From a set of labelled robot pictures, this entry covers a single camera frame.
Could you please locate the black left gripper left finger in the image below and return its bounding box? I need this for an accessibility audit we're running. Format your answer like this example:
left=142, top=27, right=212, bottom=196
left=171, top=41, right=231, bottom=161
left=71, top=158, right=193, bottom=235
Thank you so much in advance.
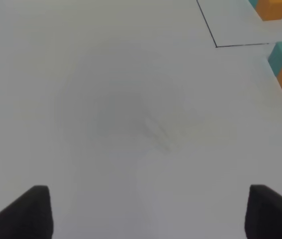
left=0, top=185, right=53, bottom=239

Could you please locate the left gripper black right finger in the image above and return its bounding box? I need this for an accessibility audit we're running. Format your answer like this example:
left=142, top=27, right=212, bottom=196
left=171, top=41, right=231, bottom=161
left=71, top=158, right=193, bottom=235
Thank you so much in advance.
left=245, top=185, right=282, bottom=239

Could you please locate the orange template block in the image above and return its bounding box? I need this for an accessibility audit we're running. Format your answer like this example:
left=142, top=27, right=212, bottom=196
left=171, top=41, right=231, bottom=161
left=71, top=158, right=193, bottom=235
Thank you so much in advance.
left=255, top=0, right=282, bottom=21

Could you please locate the green template block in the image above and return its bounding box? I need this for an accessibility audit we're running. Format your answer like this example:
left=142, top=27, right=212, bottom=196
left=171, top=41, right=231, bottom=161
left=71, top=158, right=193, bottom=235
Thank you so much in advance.
left=248, top=0, right=258, bottom=9

